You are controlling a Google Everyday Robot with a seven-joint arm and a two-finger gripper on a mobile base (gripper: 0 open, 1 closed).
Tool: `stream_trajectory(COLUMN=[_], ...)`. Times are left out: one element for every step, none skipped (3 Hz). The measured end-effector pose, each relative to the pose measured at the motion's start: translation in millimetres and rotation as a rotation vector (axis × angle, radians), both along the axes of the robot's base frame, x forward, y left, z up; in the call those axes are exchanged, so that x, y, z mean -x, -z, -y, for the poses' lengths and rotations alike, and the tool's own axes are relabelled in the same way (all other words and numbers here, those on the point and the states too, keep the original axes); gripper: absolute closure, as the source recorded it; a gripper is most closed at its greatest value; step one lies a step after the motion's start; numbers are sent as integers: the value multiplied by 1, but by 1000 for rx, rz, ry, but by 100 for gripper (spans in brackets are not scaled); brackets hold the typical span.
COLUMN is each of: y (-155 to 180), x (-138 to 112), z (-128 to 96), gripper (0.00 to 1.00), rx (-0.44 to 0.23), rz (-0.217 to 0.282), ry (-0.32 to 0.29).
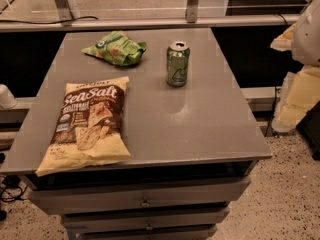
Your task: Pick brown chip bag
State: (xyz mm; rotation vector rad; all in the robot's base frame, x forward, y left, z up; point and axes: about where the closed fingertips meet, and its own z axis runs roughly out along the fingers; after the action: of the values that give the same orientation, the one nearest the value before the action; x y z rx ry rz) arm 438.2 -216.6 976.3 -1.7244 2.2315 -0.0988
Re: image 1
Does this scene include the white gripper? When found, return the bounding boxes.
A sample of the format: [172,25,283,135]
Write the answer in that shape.
[270,24,320,133]

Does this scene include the brown sea salt chip bag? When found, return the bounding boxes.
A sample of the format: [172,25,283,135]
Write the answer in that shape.
[36,77,131,177]

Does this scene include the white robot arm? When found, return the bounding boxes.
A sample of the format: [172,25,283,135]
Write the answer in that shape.
[270,0,320,133]

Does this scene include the green chip bag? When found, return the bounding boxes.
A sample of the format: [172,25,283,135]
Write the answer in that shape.
[82,31,147,67]

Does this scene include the green soda can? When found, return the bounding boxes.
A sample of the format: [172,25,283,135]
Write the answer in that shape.
[166,41,190,87]

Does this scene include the top drawer knob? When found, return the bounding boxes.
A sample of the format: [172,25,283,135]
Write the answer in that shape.
[140,199,150,208]

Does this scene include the white cylinder at left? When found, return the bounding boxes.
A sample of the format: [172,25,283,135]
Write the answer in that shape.
[0,84,17,109]

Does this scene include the black cable on rail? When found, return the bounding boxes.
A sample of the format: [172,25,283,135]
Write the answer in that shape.
[0,15,99,25]

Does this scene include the metal frame rail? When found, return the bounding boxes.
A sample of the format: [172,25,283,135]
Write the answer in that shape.
[0,0,312,32]

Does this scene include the black cables on floor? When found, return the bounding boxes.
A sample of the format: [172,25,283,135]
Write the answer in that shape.
[0,152,29,222]

